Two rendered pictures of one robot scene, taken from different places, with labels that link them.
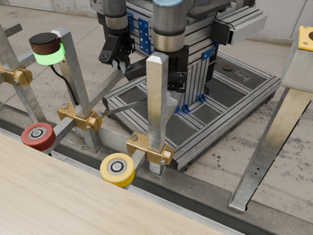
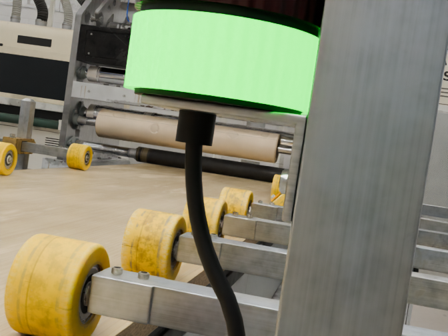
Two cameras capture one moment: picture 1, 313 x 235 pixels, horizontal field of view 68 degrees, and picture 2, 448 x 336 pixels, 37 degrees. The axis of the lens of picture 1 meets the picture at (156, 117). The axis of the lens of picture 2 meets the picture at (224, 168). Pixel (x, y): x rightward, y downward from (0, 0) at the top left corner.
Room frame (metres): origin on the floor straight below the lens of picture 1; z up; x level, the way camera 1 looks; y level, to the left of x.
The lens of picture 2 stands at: (0.43, 0.04, 1.08)
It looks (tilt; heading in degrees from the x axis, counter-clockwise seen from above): 3 degrees down; 77
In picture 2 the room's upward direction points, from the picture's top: 8 degrees clockwise
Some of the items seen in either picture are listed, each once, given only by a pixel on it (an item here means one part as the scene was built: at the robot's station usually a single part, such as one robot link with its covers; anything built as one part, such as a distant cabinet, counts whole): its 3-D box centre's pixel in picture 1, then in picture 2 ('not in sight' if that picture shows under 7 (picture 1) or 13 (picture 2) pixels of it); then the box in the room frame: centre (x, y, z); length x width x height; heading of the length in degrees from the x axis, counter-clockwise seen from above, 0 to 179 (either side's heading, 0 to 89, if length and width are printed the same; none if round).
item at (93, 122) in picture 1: (79, 118); not in sight; (0.53, 0.25, 0.85); 0.14 x 0.06 x 0.05; 65
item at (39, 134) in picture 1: (43, 145); not in sight; (0.41, 0.32, 0.85); 0.08 x 0.08 x 0.11
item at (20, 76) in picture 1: (10, 72); not in sight; (0.63, 0.47, 0.95); 0.14 x 0.06 x 0.05; 65
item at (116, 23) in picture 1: (116, 20); not in sight; (0.80, 0.14, 1.05); 0.08 x 0.08 x 0.05
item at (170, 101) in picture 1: (167, 102); not in sight; (0.51, -0.03, 0.93); 0.06 x 0.03 x 0.09; 85
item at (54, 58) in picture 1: (49, 53); (223, 66); (0.48, 0.25, 1.10); 0.06 x 0.06 x 0.02
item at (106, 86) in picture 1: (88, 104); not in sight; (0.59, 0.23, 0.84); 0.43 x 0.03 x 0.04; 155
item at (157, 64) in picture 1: (157, 134); not in sight; (0.41, 0.00, 0.90); 0.04 x 0.04 x 0.48; 65
